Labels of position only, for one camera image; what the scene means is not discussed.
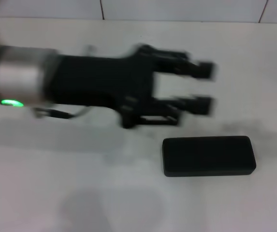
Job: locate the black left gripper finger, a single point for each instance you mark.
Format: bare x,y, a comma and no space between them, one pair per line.
201,70
198,105

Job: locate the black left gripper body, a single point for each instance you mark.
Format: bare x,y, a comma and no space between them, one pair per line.
104,82

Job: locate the black glasses case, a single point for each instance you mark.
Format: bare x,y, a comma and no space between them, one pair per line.
208,155

